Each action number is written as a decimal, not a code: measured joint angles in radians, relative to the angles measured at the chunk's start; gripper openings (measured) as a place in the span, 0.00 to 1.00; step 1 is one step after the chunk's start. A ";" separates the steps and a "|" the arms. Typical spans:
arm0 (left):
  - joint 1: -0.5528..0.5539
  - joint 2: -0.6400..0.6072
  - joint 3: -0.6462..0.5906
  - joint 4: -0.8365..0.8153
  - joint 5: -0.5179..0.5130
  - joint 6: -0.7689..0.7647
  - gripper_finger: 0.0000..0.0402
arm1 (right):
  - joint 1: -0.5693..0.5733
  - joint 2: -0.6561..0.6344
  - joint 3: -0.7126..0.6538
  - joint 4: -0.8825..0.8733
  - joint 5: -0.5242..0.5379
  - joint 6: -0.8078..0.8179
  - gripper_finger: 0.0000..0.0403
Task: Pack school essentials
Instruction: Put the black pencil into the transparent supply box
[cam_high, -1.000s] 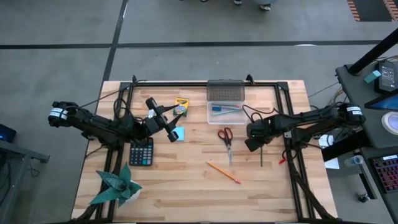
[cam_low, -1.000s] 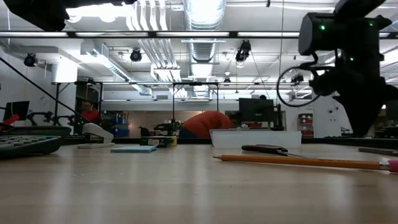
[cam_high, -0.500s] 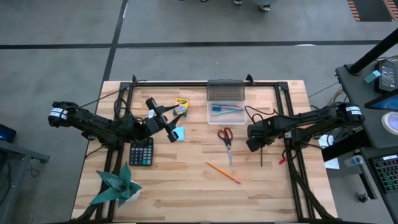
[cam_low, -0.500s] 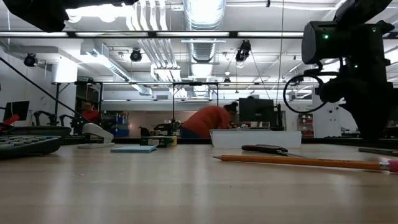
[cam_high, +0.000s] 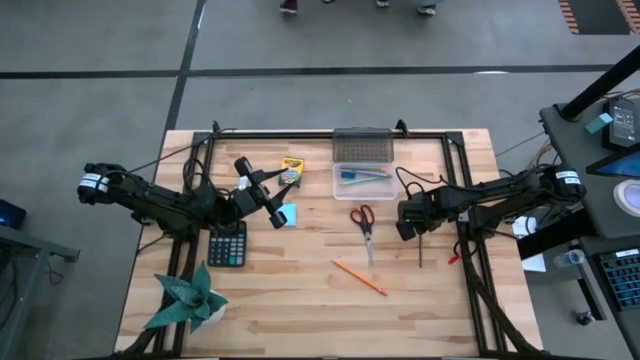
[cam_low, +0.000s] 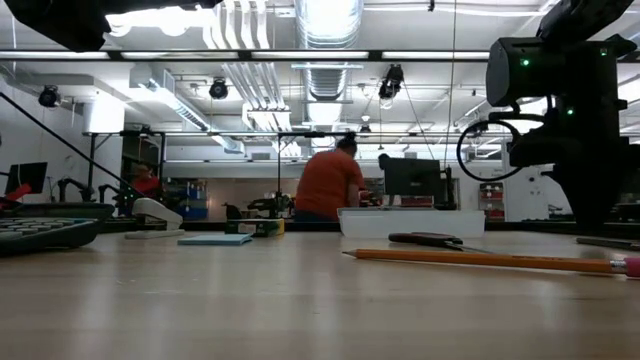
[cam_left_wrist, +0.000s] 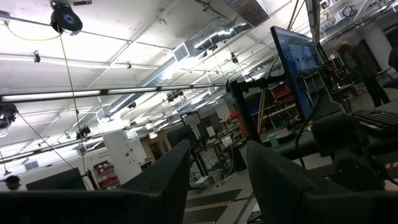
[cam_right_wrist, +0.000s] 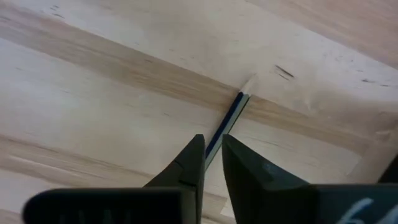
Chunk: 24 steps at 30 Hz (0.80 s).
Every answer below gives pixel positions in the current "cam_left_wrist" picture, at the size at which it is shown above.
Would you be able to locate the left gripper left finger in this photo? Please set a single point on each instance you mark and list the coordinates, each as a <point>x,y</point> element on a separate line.
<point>168,186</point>

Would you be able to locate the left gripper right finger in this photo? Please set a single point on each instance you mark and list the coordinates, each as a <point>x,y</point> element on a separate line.
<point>280,193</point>

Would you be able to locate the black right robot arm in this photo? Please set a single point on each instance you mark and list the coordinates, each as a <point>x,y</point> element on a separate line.
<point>342,140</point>

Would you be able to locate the black striped floor mat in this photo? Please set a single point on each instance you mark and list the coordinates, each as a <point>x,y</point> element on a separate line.
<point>211,205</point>

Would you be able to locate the small teal box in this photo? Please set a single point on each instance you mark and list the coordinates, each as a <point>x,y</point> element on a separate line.
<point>273,141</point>

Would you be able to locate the white cabinet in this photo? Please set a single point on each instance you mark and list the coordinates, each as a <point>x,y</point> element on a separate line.
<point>122,155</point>

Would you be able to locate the shelf with red bins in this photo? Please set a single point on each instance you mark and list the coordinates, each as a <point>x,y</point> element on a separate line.
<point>107,180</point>

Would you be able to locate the red parts bin rack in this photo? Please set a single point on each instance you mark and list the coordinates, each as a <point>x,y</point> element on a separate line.
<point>241,124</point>

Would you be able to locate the wooden shelving rack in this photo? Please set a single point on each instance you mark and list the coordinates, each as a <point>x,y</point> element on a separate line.
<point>280,110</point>

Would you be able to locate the black monitor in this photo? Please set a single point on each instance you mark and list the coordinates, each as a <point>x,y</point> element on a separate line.
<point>56,180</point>

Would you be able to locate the black keyboard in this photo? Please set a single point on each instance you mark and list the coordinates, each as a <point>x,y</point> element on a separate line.
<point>379,118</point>

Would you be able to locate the blue-screen monitor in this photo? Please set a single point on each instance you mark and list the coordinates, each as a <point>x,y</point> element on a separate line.
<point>295,62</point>

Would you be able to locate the fluorescent light bar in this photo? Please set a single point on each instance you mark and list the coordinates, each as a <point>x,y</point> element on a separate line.
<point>49,96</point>

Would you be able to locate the person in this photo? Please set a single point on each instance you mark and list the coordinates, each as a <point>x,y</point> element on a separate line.
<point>14,183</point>
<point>363,68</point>

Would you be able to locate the silver air duct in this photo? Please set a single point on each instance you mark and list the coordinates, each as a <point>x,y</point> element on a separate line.
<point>211,37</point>

